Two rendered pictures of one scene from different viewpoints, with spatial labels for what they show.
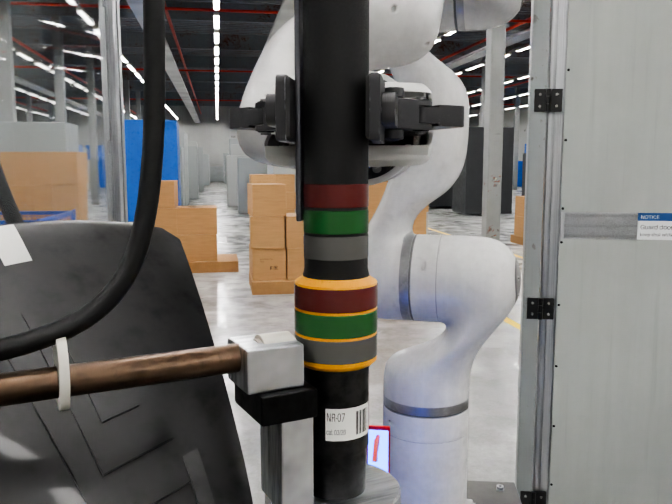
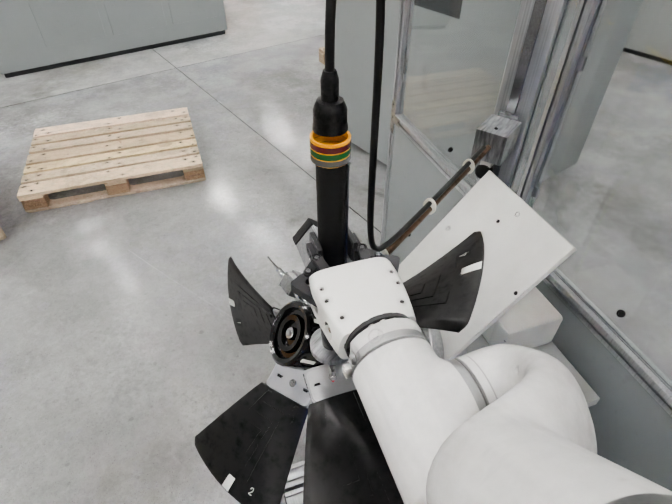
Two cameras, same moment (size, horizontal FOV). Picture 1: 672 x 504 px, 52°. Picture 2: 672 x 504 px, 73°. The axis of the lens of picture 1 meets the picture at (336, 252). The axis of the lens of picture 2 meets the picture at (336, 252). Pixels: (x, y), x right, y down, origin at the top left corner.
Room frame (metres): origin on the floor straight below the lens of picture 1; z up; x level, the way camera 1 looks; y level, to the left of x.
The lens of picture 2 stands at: (0.74, -0.19, 1.88)
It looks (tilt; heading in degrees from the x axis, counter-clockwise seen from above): 42 degrees down; 154
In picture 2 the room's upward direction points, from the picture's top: straight up
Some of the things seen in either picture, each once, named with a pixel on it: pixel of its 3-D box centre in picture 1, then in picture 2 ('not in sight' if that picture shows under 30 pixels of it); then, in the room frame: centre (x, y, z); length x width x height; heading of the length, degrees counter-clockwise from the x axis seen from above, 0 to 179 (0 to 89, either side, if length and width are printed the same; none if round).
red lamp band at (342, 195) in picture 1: (335, 194); not in sight; (0.35, 0.00, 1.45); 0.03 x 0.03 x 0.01
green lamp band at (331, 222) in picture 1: (335, 220); not in sight; (0.35, 0.00, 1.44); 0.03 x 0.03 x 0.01
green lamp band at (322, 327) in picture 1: (335, 318); not in sight; (0.35, 0.00, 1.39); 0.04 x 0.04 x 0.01
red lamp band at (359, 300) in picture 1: (335, 293); not in sight; (0.35, 0.00, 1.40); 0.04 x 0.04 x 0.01
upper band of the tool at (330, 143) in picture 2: not in sight; (330, 147); (0.35, 0.00, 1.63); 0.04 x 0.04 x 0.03
